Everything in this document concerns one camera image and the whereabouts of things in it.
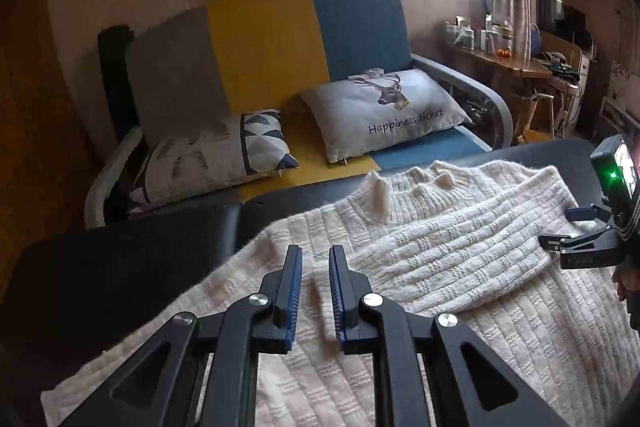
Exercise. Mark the round wooden stool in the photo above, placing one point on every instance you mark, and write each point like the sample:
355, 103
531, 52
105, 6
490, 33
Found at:
532, 104

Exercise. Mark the deer print pillow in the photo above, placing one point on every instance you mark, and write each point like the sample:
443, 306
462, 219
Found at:
385, 117

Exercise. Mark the brown cardboard sheet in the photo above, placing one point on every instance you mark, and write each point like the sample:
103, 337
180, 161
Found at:
562, 44

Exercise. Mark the black upright board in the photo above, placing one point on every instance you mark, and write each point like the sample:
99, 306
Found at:
115, 72

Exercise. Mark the triangle pattern pillow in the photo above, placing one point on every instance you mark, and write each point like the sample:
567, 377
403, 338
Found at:
210, 152

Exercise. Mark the low white shelf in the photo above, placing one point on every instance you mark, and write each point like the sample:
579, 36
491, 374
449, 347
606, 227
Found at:
620, 117

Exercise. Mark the blue chair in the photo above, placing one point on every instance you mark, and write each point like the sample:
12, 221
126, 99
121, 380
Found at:
535, 39

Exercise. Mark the grey yellow blue sofa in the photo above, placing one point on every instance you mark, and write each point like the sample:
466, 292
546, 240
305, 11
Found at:
260, 47

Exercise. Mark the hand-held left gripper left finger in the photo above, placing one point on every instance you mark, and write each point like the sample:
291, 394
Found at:
291, 302

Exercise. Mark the white floral board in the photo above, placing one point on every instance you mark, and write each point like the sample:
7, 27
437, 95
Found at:
625, 72

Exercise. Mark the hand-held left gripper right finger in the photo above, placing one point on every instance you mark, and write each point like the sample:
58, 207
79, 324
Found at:
339, 302

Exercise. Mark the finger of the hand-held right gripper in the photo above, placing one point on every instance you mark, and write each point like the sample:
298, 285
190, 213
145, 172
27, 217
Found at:
560, 243
590, 213

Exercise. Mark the cluster of jars and bottles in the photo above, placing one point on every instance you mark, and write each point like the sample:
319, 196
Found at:
470, 37

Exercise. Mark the black television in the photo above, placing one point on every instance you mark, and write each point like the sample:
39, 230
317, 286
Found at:
560, 14

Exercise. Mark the small orange fruits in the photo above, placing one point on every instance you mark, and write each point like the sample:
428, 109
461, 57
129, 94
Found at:
503, 53

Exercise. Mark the cluttered white folding table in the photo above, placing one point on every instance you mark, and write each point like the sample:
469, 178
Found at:
560, 72

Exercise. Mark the wooden desk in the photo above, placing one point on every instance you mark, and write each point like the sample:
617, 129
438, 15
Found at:
505, 64

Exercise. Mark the white knit sweater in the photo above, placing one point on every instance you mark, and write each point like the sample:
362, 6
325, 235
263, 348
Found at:
450, 247

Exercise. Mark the person's right hand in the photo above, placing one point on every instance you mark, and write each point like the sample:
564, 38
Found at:
627, 282

